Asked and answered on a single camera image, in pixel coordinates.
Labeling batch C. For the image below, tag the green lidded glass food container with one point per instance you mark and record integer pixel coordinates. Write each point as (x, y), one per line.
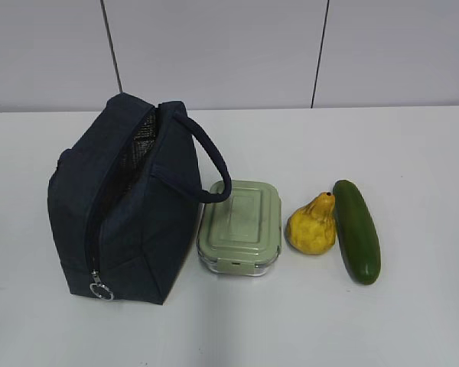
(243, 234)

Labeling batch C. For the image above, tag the yellow pear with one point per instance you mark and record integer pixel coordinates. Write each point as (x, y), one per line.
(311, 229)

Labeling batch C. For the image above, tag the navy blue insulated lunch bag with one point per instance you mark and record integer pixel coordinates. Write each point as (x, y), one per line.
(123, 201)

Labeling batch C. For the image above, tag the green cucumber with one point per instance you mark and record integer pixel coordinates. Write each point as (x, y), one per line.
(357, 235)

